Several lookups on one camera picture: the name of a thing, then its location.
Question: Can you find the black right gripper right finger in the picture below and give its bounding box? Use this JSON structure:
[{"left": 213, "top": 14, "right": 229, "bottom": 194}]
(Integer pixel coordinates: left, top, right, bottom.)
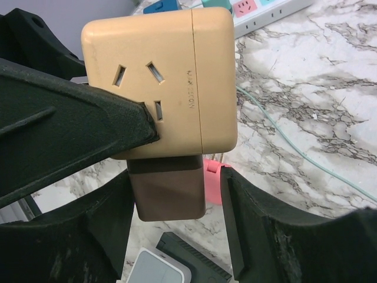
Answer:
[{"left": 221, "top": 167, "right": 376, "bottom": 282}]

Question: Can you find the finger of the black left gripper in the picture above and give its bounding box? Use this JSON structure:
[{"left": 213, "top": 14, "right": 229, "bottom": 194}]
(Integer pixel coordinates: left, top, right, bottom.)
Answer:
[
  {"left": 1, "top": 8, "right": 87, "bottom": 84},
  {"left": 1, "top": 60, "right": 158, "bottom": 206}
]

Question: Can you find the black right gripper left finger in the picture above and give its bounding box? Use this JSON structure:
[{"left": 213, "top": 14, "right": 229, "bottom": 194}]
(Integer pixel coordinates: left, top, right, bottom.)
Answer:
[{"left": 1, "top": 171, "right": 134, "bottom": 282}]

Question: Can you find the pink plug adapter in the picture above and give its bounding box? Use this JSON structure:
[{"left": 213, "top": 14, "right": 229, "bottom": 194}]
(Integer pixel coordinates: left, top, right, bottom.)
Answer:
[{"left": 203, "top": 158, "right": 228, "bottom": 205}]

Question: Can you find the dusty pink USB charger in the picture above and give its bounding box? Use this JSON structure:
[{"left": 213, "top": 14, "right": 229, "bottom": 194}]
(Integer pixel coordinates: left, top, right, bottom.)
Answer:
[{"left": 127, "top": 155, "right": 206, "bottom": 222}]

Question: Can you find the beige cube socket adapter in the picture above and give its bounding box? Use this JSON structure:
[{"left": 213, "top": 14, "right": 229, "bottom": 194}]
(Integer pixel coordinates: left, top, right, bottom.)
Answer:
[{"left": 81, "top": 7, "right": 237, "bottom": 160}]

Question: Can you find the blue cube socket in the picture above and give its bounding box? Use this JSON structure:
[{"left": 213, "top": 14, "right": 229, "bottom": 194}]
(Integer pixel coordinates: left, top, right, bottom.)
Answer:
[{"left": 143, "top": 0, "right": 182, "bottom": 14}]

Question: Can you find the black slab under power bank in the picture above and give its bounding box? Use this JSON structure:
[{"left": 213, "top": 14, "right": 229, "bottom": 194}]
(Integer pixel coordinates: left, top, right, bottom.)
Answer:
[{"left": 156, "top": 232, "right": 232, "bottom": 283}]

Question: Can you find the grey white power bank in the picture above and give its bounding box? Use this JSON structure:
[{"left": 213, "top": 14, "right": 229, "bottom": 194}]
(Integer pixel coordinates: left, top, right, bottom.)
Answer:
[{"left": 126, "top": 248, "right": 191, "bottom": 283}]

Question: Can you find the teal USB charger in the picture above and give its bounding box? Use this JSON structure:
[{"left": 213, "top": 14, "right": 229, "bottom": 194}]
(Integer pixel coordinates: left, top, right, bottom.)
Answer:
[{"left": 201, "top": 0, "right": 233, "bottom": 15}]

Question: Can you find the white power strip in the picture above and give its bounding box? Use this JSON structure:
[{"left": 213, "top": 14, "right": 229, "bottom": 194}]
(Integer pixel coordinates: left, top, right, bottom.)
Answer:
[{"left": 135, "top": 0, "right": 314, "bottom": 39}]

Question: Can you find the light green USB cable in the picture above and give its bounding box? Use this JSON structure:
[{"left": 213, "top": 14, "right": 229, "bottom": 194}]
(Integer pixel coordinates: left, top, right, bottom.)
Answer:
[{"left": 188, "top": 0, "right": 377, "bottom": 204}]

